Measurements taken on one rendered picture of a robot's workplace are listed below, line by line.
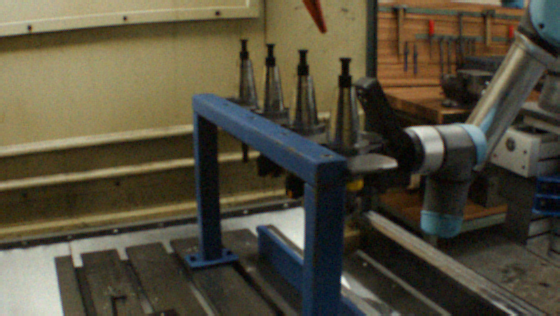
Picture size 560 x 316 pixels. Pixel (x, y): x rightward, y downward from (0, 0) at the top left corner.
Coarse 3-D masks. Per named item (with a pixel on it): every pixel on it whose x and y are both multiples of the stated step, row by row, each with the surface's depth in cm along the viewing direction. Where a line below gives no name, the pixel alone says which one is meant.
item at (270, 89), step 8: (264, 72) 86; (272, 72) 85; (264, 80) 86; (272, 80) 86; (280, 80) 87; (264, 88) 86; (272, 88) 86; (280, 88) 87; (264, 96) 86; (272, 96) 86; (280, 96) 87; (264, 104) 86; (272, 104) 86; (280, 104) 87
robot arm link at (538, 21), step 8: (536, 0) 76; (544, 0) 74; (552, 0) 74; (528, 8) 87; (536, 8) 76; (544, 8) 75; (552, 8) 74; (536, 16) 76; (544, 16) 75; (552, 16) 74; (536, 24) 78; (544, 24) 75; (552, 24) 74; (544, 32) 76; (552, 32) 75; (552, 40) 76
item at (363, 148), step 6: (324, 138) 71; (324, 144) 69; (360, 144) 68; (366, 144) 68; (330, 150) 67; (336, 150) 66; (342, 150) 66; (348, 150) 66; (354, 150) 66; (360, 150) 67; (366, 150) 68; (342, 156) 66; (348, 156) 66
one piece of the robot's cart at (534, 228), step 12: (516, 216) 127; (528, 216) 123; (540, 216) 125; (552, 216) 126; (504, 228) 132; (516, 228) 127; (528, 228) 123; (540, 228) 125; (516, 240) 127; (528, 240) 124; (540, 240) 126
